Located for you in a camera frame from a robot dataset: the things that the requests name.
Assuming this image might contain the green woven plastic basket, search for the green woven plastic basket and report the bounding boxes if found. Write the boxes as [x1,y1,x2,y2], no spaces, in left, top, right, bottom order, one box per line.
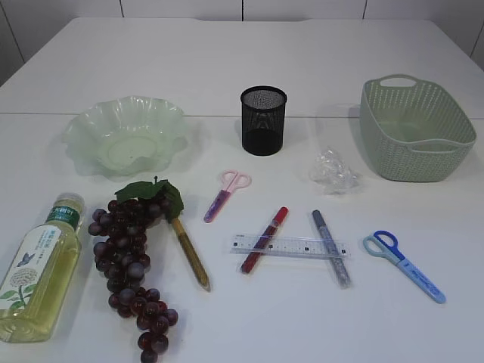
[359,76,477,183]

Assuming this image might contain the silver glitter marker pen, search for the silver glitter marker pen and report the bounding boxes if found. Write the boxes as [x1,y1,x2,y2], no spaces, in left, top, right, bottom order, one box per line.
[312,209,351,289]

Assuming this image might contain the clear plastic ruler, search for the clear plastic ruler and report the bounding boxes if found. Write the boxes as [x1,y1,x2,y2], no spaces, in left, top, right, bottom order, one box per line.
[228,234,350,259]

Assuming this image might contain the clear plastic sheet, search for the clear plastic sheet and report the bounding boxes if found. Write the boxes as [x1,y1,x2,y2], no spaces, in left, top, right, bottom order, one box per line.
[309,147,363,195]

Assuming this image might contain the red marker pen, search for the red marker pen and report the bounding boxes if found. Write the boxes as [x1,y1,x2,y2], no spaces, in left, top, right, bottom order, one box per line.
[240,206,289,274]

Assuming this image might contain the purple artificial grape bunch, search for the purple artificial grape bunch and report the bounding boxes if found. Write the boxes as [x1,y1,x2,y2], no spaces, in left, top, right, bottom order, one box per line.
[88,178,183,362]

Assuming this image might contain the gold glitter marker pen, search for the gold glitter marker pen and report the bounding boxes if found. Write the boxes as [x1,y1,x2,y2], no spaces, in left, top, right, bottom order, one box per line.
[171,217,211,292]

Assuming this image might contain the green wavy glass plate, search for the green wavy glass plate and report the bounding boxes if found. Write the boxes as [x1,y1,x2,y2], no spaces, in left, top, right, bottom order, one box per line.
[62,95,188,178]

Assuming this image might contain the blue scissors with cover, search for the blue scissors with cover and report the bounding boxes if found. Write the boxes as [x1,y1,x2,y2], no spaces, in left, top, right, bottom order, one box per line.
[362,230,447,304]

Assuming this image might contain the black mesh pen holder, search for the black mesh pen holder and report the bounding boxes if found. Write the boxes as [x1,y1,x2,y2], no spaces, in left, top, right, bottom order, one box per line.
[240,85,287,156]

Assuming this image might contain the pink purple small scissors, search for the pink purple small scissors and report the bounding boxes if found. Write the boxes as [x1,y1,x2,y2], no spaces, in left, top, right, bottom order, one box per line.
[203,170,252,223]

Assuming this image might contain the green tea plastic bottle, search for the green tea plastic bottle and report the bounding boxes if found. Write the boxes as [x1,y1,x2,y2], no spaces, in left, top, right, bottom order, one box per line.
[1,193,85,343]

